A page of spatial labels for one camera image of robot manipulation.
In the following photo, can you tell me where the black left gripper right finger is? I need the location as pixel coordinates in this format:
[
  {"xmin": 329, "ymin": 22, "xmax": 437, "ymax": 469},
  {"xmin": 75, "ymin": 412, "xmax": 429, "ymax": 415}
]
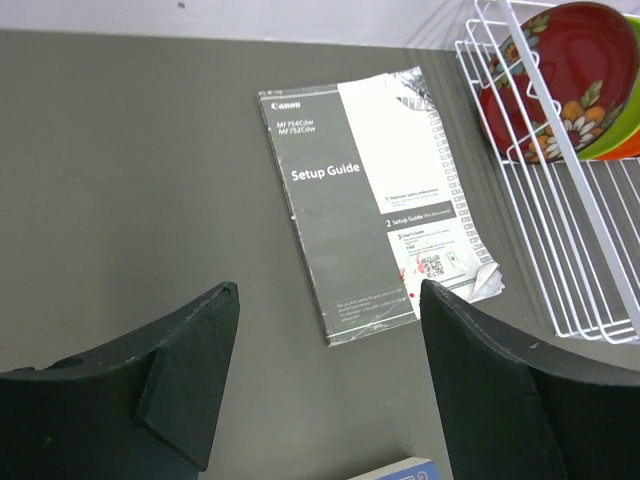
[{"xmin": 420, "ymin": 280, "xmax": 639, "ymax": 479}]

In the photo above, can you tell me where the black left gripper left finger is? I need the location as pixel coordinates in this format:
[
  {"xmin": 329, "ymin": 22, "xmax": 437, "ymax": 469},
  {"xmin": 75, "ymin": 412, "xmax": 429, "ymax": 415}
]
[{"xmin": 1, "ymin": 281, "xmax": 239, "ymax": 479}]

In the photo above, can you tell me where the lime green plate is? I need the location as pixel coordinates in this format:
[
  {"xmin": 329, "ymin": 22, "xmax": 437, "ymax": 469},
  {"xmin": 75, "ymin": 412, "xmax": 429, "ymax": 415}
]
[{"xmin": 562, "ymin": 2, "xmax": 639, "ymax": 159}]

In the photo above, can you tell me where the red floral plate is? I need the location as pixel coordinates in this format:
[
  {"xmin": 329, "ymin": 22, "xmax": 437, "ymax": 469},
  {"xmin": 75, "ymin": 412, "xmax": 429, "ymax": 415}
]
[{"xmin": 480, "ymin": 2, "xmax": 639, "ymax": 163}]

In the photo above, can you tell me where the Jane Eyre book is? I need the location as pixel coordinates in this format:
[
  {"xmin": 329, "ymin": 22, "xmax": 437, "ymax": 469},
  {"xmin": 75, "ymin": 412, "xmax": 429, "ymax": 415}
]
[{"xmin": 351, "ymin": 457, "xmax": 440, "ymax": 480}]

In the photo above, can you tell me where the Canon setup guide booklet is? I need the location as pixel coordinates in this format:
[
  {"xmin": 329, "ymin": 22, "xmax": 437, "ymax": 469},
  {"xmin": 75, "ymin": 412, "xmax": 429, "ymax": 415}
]
[{"xmin": 258, "ymin": 67, "xmax": 504, "ymax": 346}]

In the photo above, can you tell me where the orange plate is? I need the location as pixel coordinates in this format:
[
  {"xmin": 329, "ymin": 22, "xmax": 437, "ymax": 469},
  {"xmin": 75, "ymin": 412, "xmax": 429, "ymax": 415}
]
[{"xmin": 597, "ymin": 130, "xmax": 640, "ymax": 161}]

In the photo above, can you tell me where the white wire dish rack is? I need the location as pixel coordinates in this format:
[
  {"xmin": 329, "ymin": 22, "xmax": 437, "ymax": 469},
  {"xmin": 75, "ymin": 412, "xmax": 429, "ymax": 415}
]
[{"xmin": 455, "ymin": 1, "xmax": 639, "ymax": 345}]

